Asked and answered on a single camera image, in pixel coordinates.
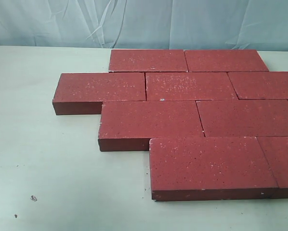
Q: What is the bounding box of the red brick with white chip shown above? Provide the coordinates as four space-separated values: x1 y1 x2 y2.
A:
145 72 238 101

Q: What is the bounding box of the red brick front large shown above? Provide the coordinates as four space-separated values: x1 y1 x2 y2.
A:
149 137 278 201

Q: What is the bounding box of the white backdrop cloth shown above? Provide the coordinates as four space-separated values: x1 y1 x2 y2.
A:
0 0 288 51

